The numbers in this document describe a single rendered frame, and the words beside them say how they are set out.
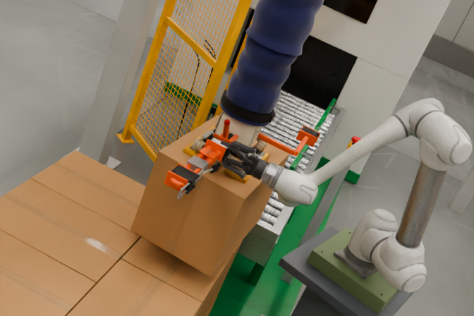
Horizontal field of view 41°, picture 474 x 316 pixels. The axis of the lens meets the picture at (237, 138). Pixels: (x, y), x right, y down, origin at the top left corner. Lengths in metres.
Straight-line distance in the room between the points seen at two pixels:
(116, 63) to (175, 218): 1.64
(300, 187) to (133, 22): 1.92
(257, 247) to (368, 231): 0.74
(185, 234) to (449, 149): 1.09
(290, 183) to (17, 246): 1.13
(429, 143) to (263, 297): 1.77
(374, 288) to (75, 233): 1.30
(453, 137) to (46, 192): 1.79
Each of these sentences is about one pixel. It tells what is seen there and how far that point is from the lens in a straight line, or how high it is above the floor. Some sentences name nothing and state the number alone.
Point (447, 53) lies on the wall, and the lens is 11.78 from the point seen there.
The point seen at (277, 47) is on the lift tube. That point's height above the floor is 1.62.
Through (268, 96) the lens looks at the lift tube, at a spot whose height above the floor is 1.41.
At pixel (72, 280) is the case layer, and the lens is 2.64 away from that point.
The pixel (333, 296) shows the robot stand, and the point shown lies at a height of 0.75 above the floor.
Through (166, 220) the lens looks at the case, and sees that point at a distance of 2.65.
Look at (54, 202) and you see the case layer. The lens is 3.02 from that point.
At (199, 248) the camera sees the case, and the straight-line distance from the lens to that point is 2.64.
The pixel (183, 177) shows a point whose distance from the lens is 2.11.
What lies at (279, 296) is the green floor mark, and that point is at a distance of 3.91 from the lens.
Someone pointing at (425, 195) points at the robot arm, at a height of 1.34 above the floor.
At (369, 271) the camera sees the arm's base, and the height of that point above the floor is 0.83.
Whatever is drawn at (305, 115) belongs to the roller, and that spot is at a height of 0.54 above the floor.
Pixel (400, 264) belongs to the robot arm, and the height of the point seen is 1.03.
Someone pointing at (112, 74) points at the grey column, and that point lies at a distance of 4.07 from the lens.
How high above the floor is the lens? 2.27
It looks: 24 degrees down
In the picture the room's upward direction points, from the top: 23 degrees clockwise
